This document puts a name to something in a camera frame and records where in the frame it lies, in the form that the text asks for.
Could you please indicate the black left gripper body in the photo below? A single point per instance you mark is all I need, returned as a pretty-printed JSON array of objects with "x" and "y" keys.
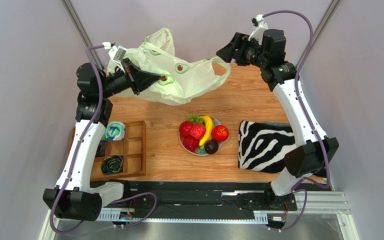
[{"x": 119, "y": 82}]

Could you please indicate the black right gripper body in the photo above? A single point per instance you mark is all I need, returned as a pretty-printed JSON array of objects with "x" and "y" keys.
[{"x": 239, "y": 49}]

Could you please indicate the pale green plastic bag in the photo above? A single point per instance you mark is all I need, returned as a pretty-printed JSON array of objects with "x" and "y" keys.
[{"x": 181, "y": 81}]

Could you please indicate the red strawberry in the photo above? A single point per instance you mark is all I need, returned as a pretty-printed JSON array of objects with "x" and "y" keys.
[{"x": 197, "y": 131}]

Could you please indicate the red apple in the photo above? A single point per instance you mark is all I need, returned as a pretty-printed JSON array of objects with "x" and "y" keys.
[{"x": 220, "y": 133}]

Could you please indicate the yellow banana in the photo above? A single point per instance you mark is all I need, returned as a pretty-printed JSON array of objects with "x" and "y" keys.
[{"x": 209, "y": 125}]

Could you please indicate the dark avocado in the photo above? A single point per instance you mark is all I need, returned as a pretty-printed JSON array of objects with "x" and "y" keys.
[{"x": 211, "y": 147}]

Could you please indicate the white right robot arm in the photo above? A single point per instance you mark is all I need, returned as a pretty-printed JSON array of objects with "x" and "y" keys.
[{"x": 314, "y": 149}]

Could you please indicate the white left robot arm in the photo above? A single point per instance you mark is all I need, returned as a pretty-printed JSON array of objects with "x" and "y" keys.
[{"x": 72, "y": 197}]

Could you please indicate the teal white rolled sock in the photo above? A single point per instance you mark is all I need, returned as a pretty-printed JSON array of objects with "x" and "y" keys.
[{"x": 115, "y": 131}]

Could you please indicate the red round fruit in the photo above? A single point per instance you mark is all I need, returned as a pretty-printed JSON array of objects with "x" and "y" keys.
[{"x": 185, "y": 128}]

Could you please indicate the green grape bunch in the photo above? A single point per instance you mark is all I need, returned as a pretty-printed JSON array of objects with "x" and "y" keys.
[{"x": 195, "y": 119}]

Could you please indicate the wooden compartment tray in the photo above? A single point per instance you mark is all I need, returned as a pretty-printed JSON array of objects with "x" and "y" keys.
[{"x": 133, "y": 149}]

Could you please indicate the black rolled sock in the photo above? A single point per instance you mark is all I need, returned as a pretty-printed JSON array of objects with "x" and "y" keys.
[{"x": 101, "y": 149}]

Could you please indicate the dark green rolled sock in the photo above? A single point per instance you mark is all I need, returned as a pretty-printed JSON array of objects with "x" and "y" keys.
[{"x": 112, "y": 165}]

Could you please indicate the patterned ceramic plate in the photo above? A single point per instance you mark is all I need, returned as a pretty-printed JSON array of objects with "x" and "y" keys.
[{"x": 199, "y": 151}]

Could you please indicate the zebra striped cushion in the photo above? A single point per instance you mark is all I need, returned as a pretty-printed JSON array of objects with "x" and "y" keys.
[{"x": 262, "y": 146}]

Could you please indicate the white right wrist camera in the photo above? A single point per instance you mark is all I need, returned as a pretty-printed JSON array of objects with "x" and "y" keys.
[{"x": 259, "y": 27}]

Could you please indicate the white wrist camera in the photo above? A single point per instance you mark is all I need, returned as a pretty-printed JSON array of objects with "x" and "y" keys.
[
  {"x": 116, "y": 53},
  {"x": 259, "y": 27}
]

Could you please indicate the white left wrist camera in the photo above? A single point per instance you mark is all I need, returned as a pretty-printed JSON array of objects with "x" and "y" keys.
[{"x": 116, "y": 53}]

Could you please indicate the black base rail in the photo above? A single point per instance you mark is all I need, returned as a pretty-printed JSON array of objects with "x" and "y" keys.
[{"x": 198, "y": 200}]

